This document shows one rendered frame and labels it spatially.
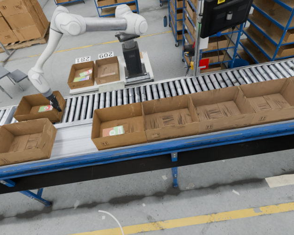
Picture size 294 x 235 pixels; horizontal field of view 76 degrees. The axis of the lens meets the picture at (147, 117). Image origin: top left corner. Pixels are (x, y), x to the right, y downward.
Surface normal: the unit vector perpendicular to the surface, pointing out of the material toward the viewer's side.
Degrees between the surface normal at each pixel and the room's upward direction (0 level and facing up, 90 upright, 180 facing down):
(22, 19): 91
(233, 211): 0
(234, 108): 1
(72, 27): 88
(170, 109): 89
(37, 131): 89
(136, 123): 1
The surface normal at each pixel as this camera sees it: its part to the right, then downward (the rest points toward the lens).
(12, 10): 0.17, 0.72
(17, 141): -0.14, -0.64
